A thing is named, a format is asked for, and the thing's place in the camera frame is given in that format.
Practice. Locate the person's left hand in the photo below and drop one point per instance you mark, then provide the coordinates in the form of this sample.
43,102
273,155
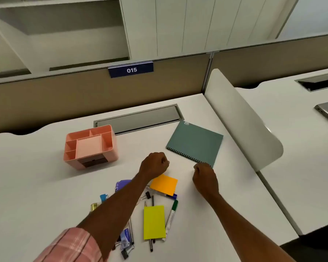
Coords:
154,165

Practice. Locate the person's right hand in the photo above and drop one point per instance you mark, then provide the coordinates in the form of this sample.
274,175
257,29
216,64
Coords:
205,180

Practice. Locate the orange sticky note pad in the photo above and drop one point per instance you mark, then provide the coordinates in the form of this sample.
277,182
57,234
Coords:
164,185

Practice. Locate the blue capped white marker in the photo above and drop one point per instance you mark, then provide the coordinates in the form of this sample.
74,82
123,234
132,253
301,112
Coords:
173,196

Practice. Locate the black pencil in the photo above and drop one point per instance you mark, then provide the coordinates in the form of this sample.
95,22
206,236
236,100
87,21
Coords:
152,200

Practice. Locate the purple hole punch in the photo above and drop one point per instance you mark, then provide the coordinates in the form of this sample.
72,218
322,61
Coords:
121,185

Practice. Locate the green spiral desk calendar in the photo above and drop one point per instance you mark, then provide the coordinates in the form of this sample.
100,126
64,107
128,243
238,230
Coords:
194,141

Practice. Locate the green capped white marker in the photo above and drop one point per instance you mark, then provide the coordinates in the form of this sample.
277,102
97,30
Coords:
172,212

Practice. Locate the yellow sticky note pad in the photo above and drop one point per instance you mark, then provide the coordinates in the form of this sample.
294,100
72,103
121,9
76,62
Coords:
154,222

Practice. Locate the grey lead case blue cap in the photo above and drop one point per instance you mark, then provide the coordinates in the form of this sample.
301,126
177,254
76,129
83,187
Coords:
104,197

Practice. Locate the pink desk organizer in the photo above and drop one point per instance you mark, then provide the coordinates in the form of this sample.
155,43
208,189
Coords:
87,147

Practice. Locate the yellow transparent lead case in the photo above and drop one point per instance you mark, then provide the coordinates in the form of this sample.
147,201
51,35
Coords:
94,207

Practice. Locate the blue staple box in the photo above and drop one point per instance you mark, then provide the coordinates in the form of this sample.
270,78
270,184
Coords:
125,238

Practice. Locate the person's left forearm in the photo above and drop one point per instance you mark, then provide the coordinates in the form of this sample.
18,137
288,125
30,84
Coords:
117,212

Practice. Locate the person's right forearm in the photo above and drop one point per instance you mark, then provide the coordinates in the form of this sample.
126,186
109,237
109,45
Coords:
243,234

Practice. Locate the white side divider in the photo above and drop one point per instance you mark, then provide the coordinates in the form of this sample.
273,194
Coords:
240,120

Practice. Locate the blue number sign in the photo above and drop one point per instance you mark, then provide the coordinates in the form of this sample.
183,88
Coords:
117,70

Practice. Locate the pink plaid sleeve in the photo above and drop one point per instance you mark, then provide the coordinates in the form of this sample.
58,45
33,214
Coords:
71,245

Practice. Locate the beige partition panel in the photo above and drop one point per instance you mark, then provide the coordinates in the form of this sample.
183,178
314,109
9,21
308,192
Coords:
57,100
276,62

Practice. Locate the white open shelf unit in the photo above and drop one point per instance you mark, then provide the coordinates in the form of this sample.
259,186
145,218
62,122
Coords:
71,46

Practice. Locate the white panelled cabinet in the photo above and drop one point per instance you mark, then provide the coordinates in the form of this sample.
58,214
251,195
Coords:
194,24

